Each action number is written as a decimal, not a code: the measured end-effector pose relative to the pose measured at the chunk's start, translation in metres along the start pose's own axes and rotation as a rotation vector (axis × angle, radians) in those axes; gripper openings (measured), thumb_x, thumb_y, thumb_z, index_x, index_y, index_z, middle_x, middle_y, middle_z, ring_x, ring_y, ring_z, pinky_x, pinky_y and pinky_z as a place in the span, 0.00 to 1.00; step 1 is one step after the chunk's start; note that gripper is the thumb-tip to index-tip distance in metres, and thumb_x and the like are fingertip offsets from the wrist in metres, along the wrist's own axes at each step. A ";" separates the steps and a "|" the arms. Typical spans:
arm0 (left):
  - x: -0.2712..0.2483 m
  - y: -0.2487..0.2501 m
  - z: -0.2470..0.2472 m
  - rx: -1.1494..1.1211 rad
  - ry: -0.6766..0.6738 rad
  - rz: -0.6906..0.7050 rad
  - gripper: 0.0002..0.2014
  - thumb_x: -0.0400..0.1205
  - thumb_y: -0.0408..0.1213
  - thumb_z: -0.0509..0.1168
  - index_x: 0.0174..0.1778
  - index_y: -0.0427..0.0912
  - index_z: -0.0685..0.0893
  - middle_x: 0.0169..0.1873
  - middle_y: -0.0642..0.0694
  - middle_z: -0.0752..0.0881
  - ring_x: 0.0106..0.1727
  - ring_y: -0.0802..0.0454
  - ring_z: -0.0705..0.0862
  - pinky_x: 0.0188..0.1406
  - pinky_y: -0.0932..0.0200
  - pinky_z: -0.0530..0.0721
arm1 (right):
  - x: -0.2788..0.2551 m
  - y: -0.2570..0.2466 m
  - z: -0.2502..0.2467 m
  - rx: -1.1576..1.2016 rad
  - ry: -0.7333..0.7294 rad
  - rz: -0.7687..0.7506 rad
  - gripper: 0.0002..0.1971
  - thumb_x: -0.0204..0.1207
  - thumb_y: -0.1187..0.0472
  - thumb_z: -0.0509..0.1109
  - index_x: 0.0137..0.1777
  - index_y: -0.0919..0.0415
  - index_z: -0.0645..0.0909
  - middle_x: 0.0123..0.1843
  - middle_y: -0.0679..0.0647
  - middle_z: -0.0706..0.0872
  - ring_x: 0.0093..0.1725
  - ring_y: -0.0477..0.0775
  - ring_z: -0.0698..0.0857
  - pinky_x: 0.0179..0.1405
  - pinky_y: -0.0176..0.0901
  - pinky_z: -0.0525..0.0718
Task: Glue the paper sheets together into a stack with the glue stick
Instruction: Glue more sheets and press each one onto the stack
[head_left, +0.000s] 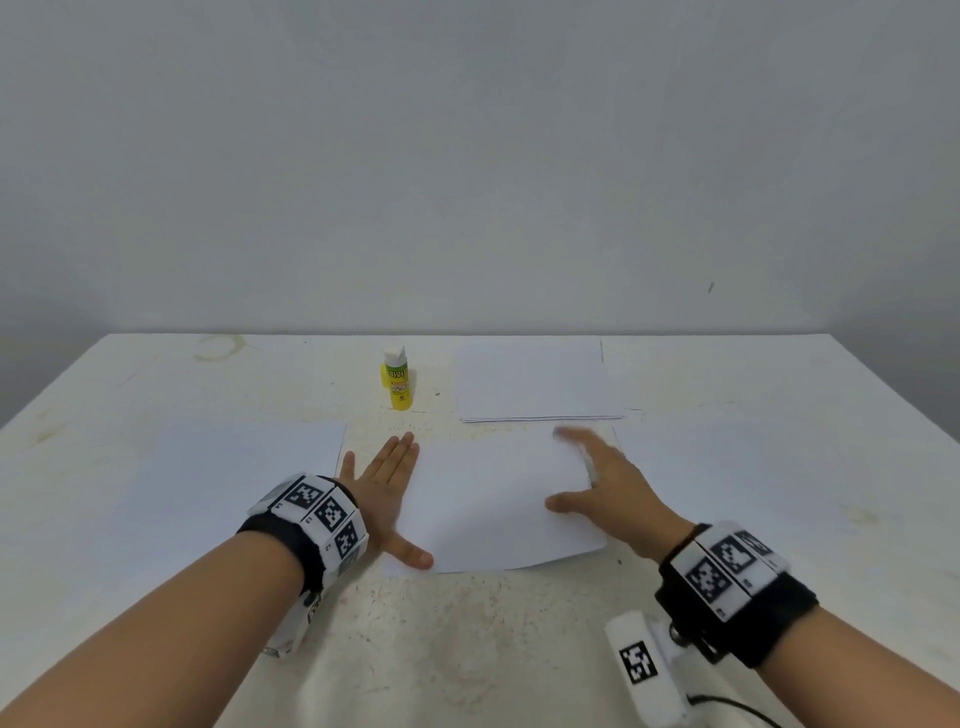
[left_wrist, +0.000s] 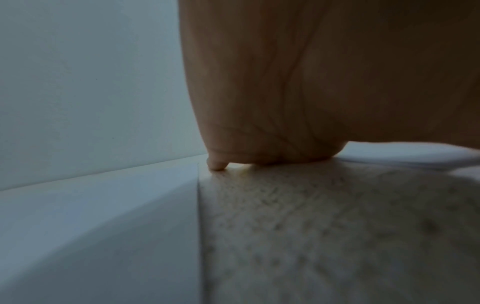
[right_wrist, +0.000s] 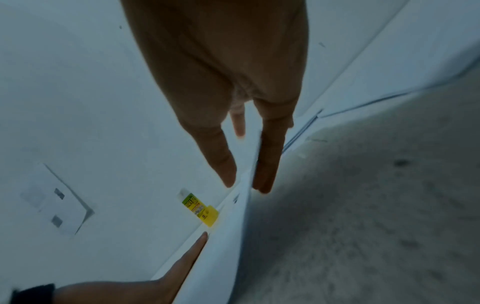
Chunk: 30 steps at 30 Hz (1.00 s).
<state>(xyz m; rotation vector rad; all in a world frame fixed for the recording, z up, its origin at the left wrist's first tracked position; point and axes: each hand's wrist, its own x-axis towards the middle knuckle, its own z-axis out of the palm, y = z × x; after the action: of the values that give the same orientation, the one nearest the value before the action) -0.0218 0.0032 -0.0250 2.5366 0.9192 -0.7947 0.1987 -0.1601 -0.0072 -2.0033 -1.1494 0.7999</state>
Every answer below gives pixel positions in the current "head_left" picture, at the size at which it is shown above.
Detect person's right hand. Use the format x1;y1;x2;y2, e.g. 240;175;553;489
543;424;701;567

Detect person's left hand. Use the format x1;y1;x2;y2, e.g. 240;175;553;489
336;432;438;575

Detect glued white paper sheet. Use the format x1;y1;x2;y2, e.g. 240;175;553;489
373;423;618;578
453;334;626;426

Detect yellow glue stick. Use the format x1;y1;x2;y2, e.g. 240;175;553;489
379;345;417;413

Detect stack of white paper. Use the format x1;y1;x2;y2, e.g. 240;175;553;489
618;415;875;545
102;418;351;584

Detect person's left forearm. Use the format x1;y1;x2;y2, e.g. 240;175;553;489
0;528;309;728

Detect black marker wristband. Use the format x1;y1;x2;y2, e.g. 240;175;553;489
235;471;372;605
652;519;824;671

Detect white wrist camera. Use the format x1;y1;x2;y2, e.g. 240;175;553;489
264;588;326;660
603;606;701;728

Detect black cable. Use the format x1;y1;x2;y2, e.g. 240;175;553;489
687;691;785;728

